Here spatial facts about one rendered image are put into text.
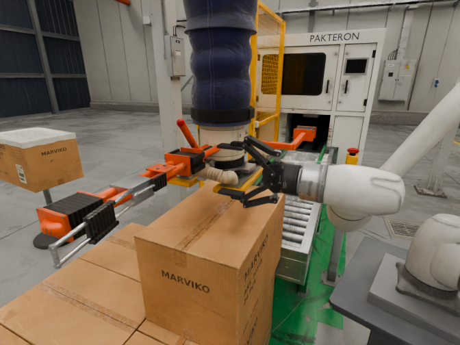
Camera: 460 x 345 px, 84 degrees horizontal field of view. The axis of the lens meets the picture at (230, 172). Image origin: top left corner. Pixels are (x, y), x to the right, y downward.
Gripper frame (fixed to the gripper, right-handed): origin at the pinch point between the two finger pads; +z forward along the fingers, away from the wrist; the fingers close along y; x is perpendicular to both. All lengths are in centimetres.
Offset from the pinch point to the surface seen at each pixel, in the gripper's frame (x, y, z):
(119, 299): 0, 68, 52
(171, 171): -8.6, -0.6, 10.9
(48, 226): -38.5, -0.6, 13.1
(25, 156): 45, 30, 184
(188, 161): -2.2, -1.7, 9.8
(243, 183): 16.7, 10.4, 0.7
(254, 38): 180, -57, 56
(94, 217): -34.9, -2.0, 6.7
